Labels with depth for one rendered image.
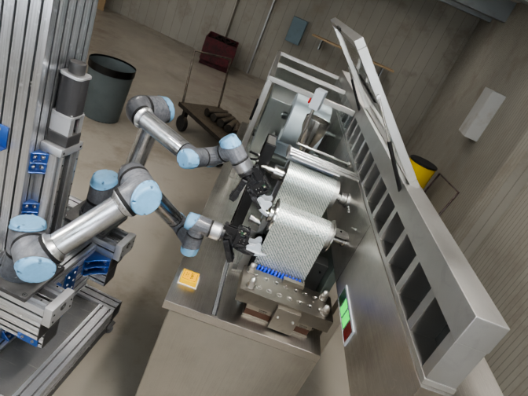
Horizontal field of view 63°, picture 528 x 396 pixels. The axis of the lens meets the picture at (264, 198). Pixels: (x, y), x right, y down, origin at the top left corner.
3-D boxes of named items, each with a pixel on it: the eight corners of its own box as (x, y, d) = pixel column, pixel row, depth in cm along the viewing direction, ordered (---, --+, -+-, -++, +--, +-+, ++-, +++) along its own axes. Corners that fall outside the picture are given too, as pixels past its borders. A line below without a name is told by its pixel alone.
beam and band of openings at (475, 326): (330, 93, 375) (342, 67, 365) (339, 97, 375) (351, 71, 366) (421, 383, 98) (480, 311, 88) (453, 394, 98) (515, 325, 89)
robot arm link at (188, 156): (116, 89, 176) (194, 152, 156) (137, 89, 185) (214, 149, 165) (109, 114, 181) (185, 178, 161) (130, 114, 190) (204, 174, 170)
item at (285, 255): (253, 263, 187) (269, 229, 179) (302, 282, 189) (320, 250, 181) (252, 264, 187) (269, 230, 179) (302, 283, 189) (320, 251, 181)
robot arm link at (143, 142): (103, 187, 210) (138, 89, 184) (129, 183, 222) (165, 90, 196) (117, 203, 205) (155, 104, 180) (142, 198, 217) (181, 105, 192)
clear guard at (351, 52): (334, 23, 229) (335, 23, 229) (368, 108, 247) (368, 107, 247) (359, 45, 135) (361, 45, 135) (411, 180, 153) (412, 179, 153)
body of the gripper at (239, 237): (251, 237, 177) (223, 227, 175) (243, 254, 180) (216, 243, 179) (252, 229, 183) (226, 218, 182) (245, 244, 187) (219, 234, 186)
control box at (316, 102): (308, 104, 221) (317, 86, 216) (320, 109, 220) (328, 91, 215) (305, 105, 214) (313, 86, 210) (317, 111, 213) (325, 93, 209)
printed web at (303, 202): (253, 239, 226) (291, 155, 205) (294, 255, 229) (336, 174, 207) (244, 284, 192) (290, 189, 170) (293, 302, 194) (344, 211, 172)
